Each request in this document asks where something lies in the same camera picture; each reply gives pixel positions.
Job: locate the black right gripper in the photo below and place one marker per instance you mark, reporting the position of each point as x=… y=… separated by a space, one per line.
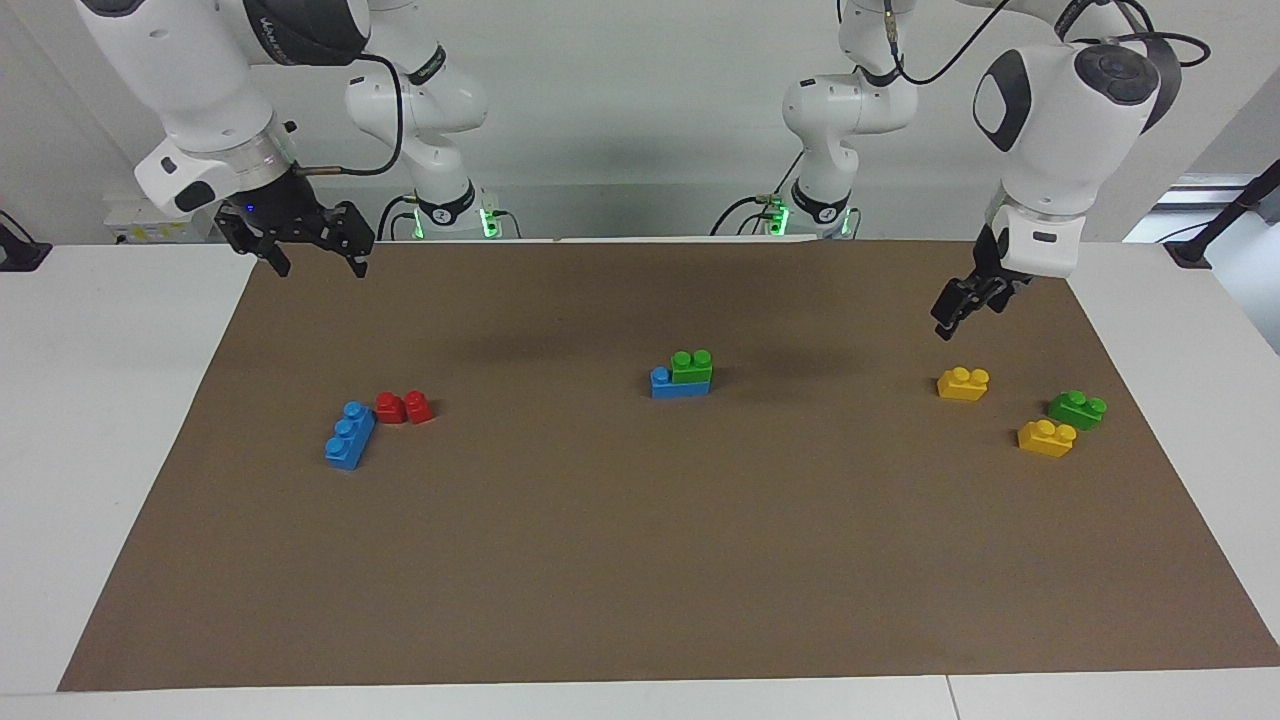
x=290 y=215

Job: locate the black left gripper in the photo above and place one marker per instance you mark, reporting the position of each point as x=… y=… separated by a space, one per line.
x=985 y=280

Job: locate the green two-stud toy brick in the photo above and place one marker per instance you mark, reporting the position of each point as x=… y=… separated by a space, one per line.
x=1077 y=410
x=692 y=368

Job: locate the blue three-stud toy brick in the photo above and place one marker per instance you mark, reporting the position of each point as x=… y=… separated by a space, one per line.
x=349 y=437
x=675 y=390

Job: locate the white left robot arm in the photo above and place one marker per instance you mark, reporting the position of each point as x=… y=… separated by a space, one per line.
x=1060 y=110

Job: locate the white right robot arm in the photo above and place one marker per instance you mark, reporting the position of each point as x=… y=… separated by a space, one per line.
x=190 y=80

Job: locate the yellow two-stud toy brick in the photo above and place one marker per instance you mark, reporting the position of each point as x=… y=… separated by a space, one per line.
x=963 y=384
x=1046 y=439

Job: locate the red two-stud toy brick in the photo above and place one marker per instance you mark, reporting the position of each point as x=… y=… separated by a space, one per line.
x=405 y=408

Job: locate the white power strip box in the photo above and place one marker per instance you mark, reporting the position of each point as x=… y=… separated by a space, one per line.
x=130 y=225

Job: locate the black stand with clamp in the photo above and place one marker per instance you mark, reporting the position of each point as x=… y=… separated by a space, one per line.
x=1225 y=215

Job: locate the black table clamp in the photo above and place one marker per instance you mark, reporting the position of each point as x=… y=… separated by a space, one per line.
x=20 y=255

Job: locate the brown paper table mat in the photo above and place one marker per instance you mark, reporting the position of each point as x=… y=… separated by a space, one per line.
x=650 y=550

